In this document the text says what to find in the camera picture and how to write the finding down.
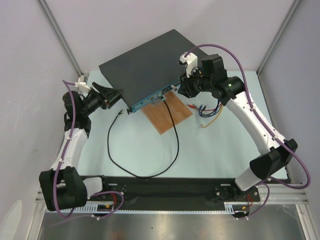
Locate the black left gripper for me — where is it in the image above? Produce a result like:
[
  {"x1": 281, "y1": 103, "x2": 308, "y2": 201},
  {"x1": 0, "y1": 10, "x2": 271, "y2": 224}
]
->
[{"x1": 81, "y1": 82, "x2": 124, "y2": 116}]

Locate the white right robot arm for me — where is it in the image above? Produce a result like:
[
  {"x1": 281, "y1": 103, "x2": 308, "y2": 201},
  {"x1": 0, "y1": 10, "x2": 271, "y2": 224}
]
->
[{"x1": 178, "y1": 53, "x2": 298, "y2": 201}]

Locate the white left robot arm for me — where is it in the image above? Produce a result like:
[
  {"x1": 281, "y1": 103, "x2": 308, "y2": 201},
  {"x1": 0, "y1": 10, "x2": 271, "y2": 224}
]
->
[{"x1": 39, "y1": 81, "x2": 123, "y2": 213}]

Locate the wooden board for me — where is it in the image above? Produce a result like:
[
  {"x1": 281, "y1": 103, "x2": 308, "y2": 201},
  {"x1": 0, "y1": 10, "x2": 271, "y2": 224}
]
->
[{"x1": 142, "y1": 91, "x2": 193, "y2": 135}]

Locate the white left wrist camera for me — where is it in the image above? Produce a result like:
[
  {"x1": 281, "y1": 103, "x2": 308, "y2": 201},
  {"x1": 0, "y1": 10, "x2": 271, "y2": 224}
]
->
[{"x1": 74, "y1": 75, "x2": 91, "y2": 94}]

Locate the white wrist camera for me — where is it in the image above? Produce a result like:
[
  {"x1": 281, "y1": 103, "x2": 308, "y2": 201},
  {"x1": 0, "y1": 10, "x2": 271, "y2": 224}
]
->
[
  {"x1": 179, "y1": 52, "x2": 198, "y2": 78},
  {"x1": 74, "y1": 75, "x2": 91, "y2": 94}
]

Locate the blue patch cable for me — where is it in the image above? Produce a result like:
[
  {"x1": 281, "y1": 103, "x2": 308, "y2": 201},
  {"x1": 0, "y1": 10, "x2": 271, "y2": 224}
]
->
[{"x1": 197, "y1": 101, "x2": 222, "y2": 118}]

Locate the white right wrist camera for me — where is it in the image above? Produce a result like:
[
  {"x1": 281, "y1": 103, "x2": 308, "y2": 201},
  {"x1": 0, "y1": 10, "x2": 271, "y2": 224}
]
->
[{"x1": 179, "y1": 52, "x2": 198, "y2": 78}]

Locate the black cable teal plug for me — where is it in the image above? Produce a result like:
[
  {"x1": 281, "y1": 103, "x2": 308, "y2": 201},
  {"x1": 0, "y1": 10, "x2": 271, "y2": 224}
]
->
[{"x1": 106, "y1": 94, "x2": 180, "y2": 178}]

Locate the dark network switch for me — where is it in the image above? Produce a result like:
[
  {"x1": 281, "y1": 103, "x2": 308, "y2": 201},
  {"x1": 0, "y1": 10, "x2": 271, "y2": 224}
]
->
[{"x1": 99, "y1": 29, "x2": 195, "y2": 114}]

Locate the aluminium frame rail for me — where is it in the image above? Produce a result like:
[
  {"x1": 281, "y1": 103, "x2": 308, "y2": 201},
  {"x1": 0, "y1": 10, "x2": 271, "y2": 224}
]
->
[{"x1": 36, "y1": 0, "x2": 83, "y2": 78}]

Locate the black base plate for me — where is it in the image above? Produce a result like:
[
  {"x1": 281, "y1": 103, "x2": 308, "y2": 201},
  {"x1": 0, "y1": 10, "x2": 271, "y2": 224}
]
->
[{"x1": 90, "y1": 176, "x2": 260, "y2": 211}]

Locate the white slotted cable duct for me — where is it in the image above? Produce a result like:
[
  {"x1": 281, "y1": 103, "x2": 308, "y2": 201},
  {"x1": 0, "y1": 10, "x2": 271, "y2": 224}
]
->
[{"x1": 84, "y1": 201, "x2": 250, "y2": 215}]

